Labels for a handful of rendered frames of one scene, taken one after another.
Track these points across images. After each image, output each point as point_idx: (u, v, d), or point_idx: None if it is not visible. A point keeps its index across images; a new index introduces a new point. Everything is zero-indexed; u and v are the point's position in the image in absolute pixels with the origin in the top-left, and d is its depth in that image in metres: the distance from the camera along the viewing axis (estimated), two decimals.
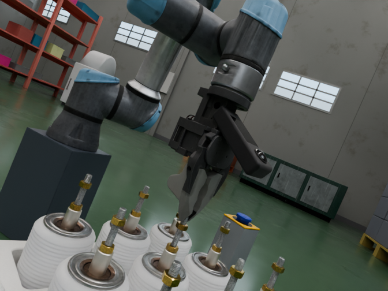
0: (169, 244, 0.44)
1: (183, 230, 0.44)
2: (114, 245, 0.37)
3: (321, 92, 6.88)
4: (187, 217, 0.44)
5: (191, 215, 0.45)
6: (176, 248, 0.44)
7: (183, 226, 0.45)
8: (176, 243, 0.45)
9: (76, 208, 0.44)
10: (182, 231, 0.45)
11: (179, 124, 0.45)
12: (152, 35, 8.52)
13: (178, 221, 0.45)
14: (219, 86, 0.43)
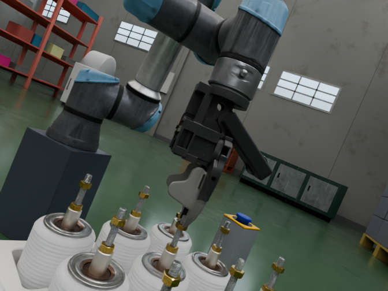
0: (169, 242, 0.45)
1: (178, 228, 0.44)
2: (114, 245, 0.37)
3: (321, 92, 6.88)
4: (185, 217, 0.44)
5: (187, 212, 0.46)
6: (171, 247, 0.44)
7: (186, 228, 0.45)
8: (176, 245, 0.45)
9: (76, 208, 0.44)
10: (181, 231, 0.44)
11: (186, 127, 0.40)
12: (152, 35, 8.52)
13: None
14: (233, 90, 0.41)
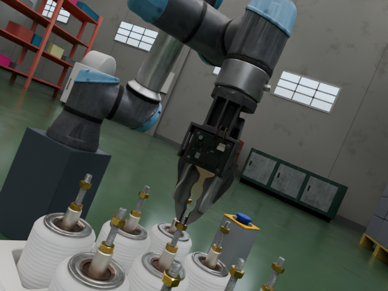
0: None
1: (175, 224, 0.45)
2: (114, 245, 0.37)
3: (321, 92, 6.88)
4: (182, 215, 0.45)
5: (183, 212, 0.45)
6: (167, 243, 0.45)
7: (182, 229, 0.44)
8: (173, 244, 0.44)
9: (76, 208, 0.44)
10: (178, 231, 0.44)
11: (235, 149, 0.38)
12: (152, 35, 8.52)
13: None
14: (254, 102, 0.42)
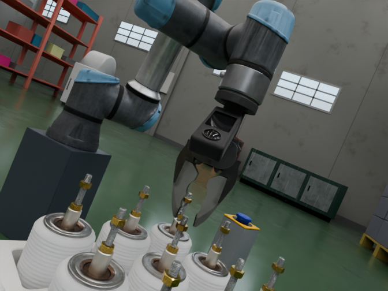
0: None
1: (175, 226, 0.45)
2: (114, 245, 0.37)
3: (321, 92, 6.88)
4: (183, 216, 0.44)
5: (194, 218, 0.44)
6: (168, 244, 0.44)
7: (183, 230, 0.44)
8: (174, 245, 0.44)
9: (76, 208, 0.44)
10: (179, 231, 0.44)
11: None
12: (152, 35, 8.52)
13: (186, 224, 0.45)
14: None
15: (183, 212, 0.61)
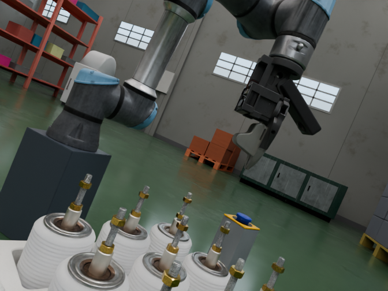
0: None
1: (176, 225, 0.45)
2: (114, 245, 0.37)
3: (321, 92, 6.88)
4: (183, 216, 0.45)
5: (251, 164, 0.55)
6: (168, 244, 0.45)
7: (183, 230, 0.44)
8: (174, 245, 0.44)
9: (76, 208, 0.44)
10: (179, 231, 0.44)
11: (253, 89, 0.51)
12: (152, 35, 8.52)
13: (186, 224, 0.45)
14: (291, 60, 0.51)
15: (183, 212, 0.61)
